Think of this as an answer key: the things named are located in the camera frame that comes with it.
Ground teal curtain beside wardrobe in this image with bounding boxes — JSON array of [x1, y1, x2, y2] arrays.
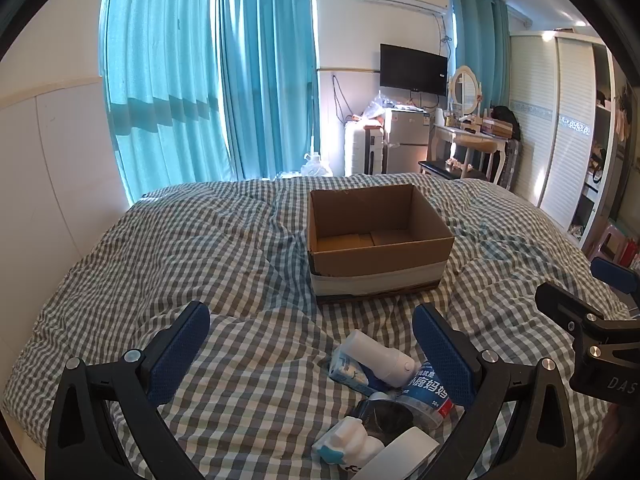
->
[[447, 0, 511, 111]]

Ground narrow teal curtain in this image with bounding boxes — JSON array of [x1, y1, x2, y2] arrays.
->
[[215, 0, 321, 181]]

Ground black wall television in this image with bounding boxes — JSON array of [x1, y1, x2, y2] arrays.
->
[[379, 43, 448, 96]]

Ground pink plastic stool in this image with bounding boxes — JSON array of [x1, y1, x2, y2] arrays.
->
[[585, 222, 640, 271]]

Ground dark suitcase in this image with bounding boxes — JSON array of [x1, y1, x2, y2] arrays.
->
[[502, 139, 523, 191]]

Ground clear plastic bags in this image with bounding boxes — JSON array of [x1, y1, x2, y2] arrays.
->
[[300, 150, 333, 178]]

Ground grey checkered blanket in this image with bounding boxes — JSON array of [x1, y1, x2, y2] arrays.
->
[[2, 172, 633, 480]]

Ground wide teal curtain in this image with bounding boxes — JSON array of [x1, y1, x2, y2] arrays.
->
[[100, 0, 231, 206]]

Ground oval vanity mirror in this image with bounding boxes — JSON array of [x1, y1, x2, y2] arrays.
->
[[447, 65, 482, 116]]

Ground black round compact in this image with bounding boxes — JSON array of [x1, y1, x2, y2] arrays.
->
[[360, 392, 421, 436]]

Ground silver mini fridge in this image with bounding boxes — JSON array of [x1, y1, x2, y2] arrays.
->
[[384, 107, 432, 175]]

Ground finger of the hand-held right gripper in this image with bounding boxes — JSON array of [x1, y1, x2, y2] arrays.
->
[[534, 282, 623, 333], [590, 257, 640, 318]]

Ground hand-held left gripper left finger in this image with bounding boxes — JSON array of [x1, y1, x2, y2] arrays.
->
[[45, 301, 211, 480]]

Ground white vanity table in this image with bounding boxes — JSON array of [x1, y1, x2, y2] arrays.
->
[[429, 122, 511, 186]]

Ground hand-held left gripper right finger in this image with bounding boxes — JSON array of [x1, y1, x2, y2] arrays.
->
[[412, 302, 583, 480]]

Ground black bag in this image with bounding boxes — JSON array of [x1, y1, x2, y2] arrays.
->
[[490, 106, 521, 141]]

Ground white spray bottle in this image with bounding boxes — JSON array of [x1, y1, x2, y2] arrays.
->
[[345, 330, 416, 388]]

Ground white louvred wardrobe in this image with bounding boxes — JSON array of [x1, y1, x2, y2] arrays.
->
[[510, 30, 631, 241]]

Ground black seat vanity chair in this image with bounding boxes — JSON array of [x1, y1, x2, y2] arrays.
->
[[419, 137, 501, 181]]

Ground blue labelled can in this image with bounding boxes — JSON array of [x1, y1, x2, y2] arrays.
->
[[397, 360, 456, 431]]

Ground plastic bags on fridge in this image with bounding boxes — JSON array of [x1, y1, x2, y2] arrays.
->
[[360, 92, 396, 123]]

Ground wooden box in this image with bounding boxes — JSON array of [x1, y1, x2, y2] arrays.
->
[[481, 117, 513, 137]]

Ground cardboard box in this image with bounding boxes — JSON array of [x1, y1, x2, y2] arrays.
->
[[306, 183, 456, 306]]

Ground blue and white packet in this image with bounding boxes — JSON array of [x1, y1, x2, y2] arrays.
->
[[329, 347, 388, 398]]

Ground white suitcase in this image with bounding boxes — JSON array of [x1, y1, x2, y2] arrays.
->
[[344, 122, 386, 177]]

